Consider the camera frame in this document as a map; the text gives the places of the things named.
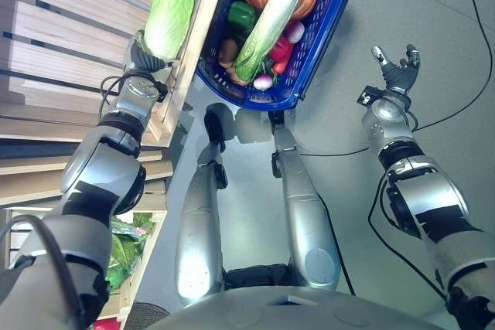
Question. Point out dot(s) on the wooden crate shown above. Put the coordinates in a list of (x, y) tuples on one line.
[(139, 264)]

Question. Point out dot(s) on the green bell pepper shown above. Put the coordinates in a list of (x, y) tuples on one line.
[(241, 15)]

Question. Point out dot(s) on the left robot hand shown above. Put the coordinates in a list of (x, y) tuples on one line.
[(144, 58)]

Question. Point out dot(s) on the red bell pepper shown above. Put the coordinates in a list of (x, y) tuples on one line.
[(281, 51)]

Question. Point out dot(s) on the pink white radish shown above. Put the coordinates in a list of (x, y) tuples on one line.
[(263, 82)]

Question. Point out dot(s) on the purple white onion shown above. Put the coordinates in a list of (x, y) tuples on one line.
[(295, 31)]

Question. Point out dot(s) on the silver robot torso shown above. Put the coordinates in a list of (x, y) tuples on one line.
[(286, 312)]

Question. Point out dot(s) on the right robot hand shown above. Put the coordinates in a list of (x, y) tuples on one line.
[(398, 73)]

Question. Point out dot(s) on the wooden shelf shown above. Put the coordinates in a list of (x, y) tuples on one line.
[(58, 55)]

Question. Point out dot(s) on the brown potato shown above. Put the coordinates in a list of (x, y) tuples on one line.
[(228, 50)]

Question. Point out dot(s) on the green napa cabbage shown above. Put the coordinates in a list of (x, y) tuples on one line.
[(171, 17)]

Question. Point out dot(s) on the long napa cabbage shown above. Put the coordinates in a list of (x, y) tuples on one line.
[(267, 24)]

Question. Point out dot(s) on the blue plastic basket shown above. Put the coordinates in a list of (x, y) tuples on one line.
[(321, 52)]

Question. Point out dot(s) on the leafy green vegetables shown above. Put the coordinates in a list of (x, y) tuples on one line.
[(125, 247)]

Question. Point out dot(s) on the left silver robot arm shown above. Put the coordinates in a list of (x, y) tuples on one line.
[(89, 198)]

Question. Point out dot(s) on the left silver robot leg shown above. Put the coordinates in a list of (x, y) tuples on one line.
[(199, 225)]

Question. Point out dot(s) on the red chili pepper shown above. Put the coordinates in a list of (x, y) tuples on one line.
[(280, 66)]

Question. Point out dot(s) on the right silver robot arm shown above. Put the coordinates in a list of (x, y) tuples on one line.
[(421, 198)]

